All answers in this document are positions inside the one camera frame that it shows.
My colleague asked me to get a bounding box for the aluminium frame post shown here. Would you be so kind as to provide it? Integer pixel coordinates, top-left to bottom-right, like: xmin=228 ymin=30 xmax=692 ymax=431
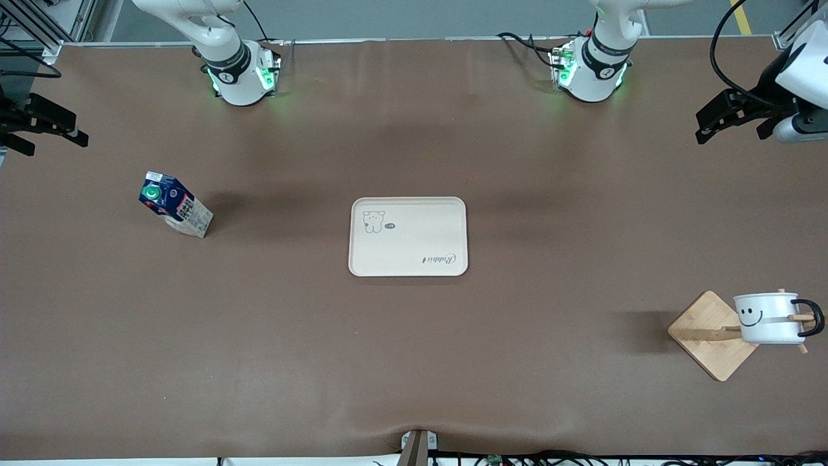
xmin=0 ymin=0 xmax=98 ymax=62
xmin=773 ymin=0 xmax=828 ymax=50

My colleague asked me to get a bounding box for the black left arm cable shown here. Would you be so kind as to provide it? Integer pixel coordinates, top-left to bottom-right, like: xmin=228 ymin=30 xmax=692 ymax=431
xmin=710 ymin=0 xmax=809 ymax=108

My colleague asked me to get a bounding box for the blue white milk carton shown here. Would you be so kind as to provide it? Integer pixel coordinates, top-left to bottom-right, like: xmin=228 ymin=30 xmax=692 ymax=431
xmin=138 ymin=171 xmax=214 ymax=239

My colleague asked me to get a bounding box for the cream rectangular Rabbit tray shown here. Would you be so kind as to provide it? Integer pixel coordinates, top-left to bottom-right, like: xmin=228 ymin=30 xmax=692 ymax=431
xmin=349 ymin=197 xmax=468 ymax=278

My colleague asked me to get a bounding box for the wooden cup rack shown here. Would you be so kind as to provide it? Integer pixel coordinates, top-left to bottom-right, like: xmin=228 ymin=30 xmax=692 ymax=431
xmin=668 ymin=289 xmax=828 ymax=383

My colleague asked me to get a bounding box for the brown table mat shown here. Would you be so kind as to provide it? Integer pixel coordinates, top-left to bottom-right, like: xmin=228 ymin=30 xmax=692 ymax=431
xmin=0 ymin=36 xmax=828 ymax=461

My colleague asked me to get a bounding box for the white smiley enamel cup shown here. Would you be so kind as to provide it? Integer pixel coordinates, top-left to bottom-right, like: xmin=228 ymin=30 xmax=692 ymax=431
xmin=733 ymin=293 xmax=826 ymax=345

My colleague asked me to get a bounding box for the metal table edge bracket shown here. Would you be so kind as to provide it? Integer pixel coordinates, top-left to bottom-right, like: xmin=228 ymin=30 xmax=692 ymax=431
xmin=400 ymin=430 xmax=439 ymax=466

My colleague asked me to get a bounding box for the black base cable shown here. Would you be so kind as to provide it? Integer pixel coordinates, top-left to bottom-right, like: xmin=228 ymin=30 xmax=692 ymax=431
xmin=243 ymin=0 xmax=287 ymax=47
xmin=497 ymin=31 xmax=558 ymax=69

